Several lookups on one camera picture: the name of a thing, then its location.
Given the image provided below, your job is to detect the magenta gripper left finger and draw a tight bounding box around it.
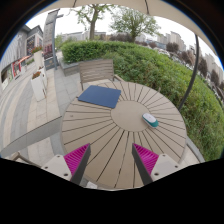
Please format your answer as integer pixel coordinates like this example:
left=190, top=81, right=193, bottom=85
left=42, top=144, right=91, bottom=185

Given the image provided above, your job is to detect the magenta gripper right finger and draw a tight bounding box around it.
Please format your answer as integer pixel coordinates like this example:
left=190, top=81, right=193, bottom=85
left=132, top=143, right=180, bottom=185

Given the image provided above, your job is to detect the white and teal computer mouse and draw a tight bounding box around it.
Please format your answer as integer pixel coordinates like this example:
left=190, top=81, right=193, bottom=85
left=142, top=113, right=159, bottom=128

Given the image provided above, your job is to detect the round slatted patio table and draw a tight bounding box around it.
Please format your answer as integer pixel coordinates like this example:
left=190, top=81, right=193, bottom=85
left=62, top=82, right=187, bottom=189

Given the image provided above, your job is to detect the green hedge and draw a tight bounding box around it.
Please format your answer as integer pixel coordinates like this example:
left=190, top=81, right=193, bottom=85
left=62, top=41, right=224, bottom=161

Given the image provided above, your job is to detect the white planter box near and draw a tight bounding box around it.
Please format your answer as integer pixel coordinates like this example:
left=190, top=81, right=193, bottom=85
left=31, top=71, right=46, bottom=101

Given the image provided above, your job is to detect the white planter box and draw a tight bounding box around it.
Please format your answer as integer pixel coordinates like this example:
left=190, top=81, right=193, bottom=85
left=31, top=71, right=46, bottom=101
left=32, top=46, right=44, bottom=69

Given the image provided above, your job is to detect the grey slatted patio chair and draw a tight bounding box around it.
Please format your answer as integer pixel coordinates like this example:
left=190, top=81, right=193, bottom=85
left=79, top=59, right=122, bottom=88

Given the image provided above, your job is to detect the white planter box far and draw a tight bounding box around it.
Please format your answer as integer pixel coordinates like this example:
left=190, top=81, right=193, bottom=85
left=32, top=46, right=44, bottom=69

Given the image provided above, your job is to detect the dark umbrella pole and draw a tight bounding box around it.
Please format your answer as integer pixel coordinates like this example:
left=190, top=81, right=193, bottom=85
left=177, top=33, right=200, bottom=112

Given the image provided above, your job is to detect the beige patio umbrella canopy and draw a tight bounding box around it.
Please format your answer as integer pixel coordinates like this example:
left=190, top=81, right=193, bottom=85
left=39, top=0, right=218, bottom=54

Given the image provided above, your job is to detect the grey banner sign post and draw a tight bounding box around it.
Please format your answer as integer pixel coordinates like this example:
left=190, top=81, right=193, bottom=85
left=43, top=9, right=61, bottom=70

